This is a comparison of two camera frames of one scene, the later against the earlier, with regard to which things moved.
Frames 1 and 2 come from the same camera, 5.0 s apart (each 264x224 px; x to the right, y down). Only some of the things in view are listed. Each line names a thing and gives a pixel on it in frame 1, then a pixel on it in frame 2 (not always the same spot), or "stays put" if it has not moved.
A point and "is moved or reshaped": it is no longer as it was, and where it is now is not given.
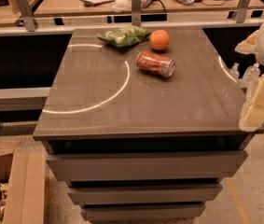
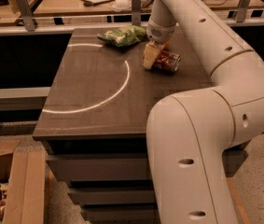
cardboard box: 22,165 stays put
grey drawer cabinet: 144,123 stays put
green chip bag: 123,36 stays put
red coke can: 150,62 is moved or reshaped
